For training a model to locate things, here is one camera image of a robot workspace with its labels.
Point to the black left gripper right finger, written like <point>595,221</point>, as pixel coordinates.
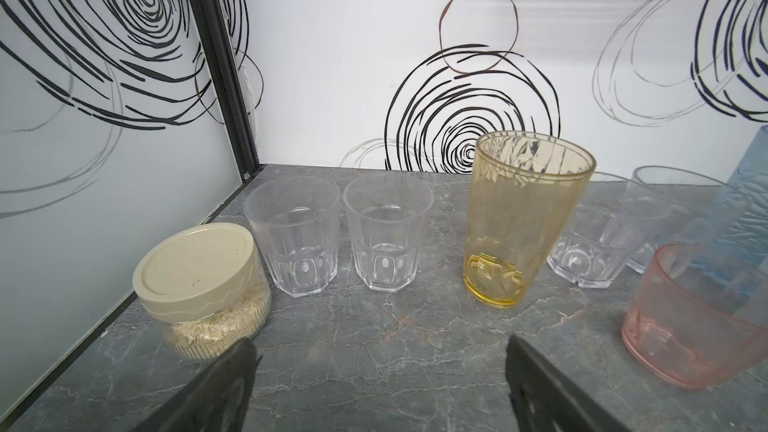
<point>544,399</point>

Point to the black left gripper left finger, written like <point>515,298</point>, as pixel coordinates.
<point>216,399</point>

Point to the tall yellow plastic glass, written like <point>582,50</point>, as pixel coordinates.
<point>524,189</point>

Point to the oat jar with beige lid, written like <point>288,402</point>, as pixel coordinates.
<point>206,287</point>

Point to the small pink plastic glass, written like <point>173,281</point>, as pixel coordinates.
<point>698,316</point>

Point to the clear faceted tumbler middle front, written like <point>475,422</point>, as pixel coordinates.
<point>613,220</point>

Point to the clear faceted tumbler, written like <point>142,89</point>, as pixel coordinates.
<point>387,216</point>
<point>295,221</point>
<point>613,220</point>
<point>695,215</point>

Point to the clear faceted tumbler far left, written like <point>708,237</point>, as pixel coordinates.
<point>295,221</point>

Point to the clear faceted tumbler middle back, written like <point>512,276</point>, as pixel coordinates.
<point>695,215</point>

